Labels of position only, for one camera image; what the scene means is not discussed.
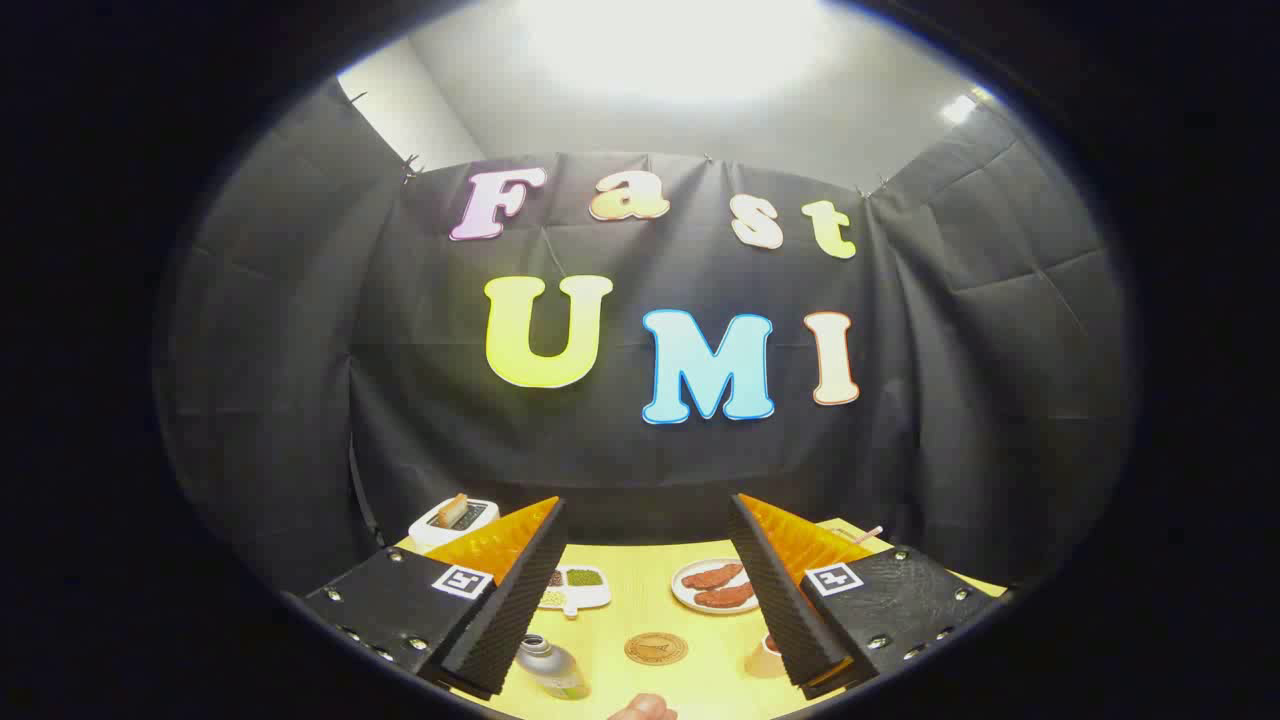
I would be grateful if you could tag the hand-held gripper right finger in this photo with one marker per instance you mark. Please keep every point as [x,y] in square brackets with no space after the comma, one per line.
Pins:
[780,600]

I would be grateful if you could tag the black backdrop cloth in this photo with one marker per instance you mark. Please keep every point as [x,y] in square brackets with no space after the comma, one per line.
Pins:
[600,440]

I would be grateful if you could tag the red meat slice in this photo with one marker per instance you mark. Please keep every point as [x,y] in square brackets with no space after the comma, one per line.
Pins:
[712,576]
[728,597]

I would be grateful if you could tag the wooden table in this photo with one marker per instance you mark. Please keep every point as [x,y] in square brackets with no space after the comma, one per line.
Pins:
[640,600]

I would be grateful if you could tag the toast bread slice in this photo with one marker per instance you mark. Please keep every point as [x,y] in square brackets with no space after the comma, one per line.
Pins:
[451,510]

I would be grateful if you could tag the silver bottle with green label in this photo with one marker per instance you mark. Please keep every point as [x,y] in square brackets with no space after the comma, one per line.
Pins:
[555,672]

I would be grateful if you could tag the round cork coaster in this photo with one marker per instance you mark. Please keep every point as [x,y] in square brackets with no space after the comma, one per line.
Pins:
[656,648]

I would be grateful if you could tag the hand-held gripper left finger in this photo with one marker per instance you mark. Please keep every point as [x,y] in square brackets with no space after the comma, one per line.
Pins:
[510,600]

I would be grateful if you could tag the white round plate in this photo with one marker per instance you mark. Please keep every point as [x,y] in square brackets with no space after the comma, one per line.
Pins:
[685,592]

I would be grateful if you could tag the white toaster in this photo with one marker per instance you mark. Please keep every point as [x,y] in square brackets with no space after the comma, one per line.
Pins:
[438,532]

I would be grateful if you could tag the heap of green beans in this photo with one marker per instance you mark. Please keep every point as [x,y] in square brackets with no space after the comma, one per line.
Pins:
[585,577]

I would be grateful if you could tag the white divided dish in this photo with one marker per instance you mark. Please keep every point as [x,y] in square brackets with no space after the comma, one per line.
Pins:
[592,596]

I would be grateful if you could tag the heap of yellow soybeans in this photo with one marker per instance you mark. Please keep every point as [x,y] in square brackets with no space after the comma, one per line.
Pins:
[552,598]

